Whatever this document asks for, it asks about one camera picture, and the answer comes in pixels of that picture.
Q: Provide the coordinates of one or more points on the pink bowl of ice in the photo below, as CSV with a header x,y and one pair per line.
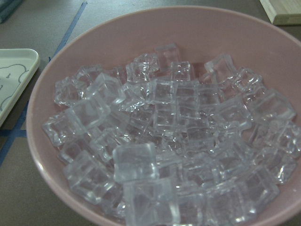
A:
x,y
178,116

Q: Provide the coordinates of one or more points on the cream bear tray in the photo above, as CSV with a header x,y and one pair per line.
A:
x,y
17,67

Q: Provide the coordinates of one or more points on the wooden cutting board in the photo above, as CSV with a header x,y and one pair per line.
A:
x,y
283,12

